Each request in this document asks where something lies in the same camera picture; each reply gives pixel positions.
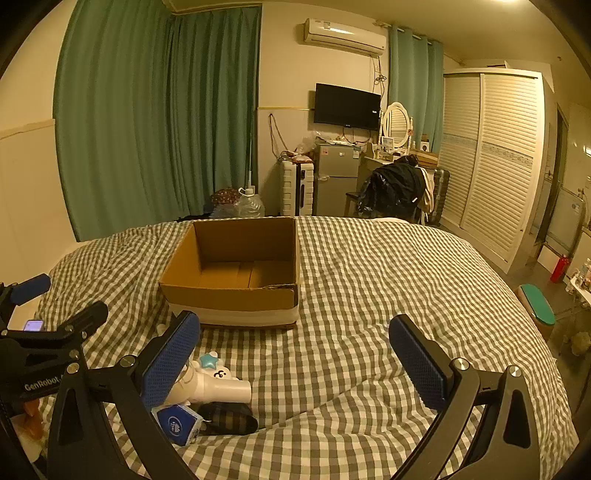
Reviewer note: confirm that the red fire extinguisher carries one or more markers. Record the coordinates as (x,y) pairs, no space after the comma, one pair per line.
(560,269)

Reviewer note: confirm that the black clothes on chair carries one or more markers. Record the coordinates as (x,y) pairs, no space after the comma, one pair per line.
(401,189)

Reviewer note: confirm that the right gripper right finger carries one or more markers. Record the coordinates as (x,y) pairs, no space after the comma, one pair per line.
(505,444)

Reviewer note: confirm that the grey mini fridge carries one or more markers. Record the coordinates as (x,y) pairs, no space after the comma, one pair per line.
(336,171)

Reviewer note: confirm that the blue tissue pack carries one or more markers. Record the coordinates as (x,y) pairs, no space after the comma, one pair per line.
(179,423)

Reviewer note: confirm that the open cardboard box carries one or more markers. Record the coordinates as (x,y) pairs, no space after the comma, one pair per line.
(237,273)

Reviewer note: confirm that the brown patterned basket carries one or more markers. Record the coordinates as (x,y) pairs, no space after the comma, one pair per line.
(225,196)

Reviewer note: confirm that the white suitcase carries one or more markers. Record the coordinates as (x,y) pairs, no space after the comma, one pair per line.
(296,188)

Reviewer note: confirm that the white hair dryer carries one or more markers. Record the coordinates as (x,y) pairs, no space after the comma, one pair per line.
(202,386)

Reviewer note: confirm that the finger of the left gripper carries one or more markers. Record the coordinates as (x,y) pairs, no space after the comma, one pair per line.
(77,329)
(18,294)

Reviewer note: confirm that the grey checkered bed quilt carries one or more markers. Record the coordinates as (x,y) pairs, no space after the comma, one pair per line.
(331,397)

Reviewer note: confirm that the white oval vanity mirror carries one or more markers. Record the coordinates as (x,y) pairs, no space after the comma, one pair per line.
(396,130)

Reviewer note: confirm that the white louvered wardrobe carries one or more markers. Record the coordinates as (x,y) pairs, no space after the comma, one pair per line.
(496,134)

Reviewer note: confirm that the green topped stool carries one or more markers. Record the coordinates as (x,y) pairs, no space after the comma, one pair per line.
(538,308)

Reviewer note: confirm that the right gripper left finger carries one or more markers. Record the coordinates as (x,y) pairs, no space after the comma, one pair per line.
(81,442)

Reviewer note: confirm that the white air conditioner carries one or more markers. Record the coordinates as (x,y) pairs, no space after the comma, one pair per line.
(337,35)

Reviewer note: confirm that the black wall television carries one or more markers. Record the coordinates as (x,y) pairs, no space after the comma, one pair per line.
(346,107)

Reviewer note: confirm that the white plush star toy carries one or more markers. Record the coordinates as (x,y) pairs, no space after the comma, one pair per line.
(210,364)

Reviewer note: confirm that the small green curtain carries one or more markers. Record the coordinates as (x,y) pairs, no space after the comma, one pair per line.
(416,80)

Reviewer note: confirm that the clear water jug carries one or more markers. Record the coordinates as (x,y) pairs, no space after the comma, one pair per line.
(249,204)

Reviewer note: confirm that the large green curtain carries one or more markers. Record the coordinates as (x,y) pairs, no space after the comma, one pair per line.
(154,112)

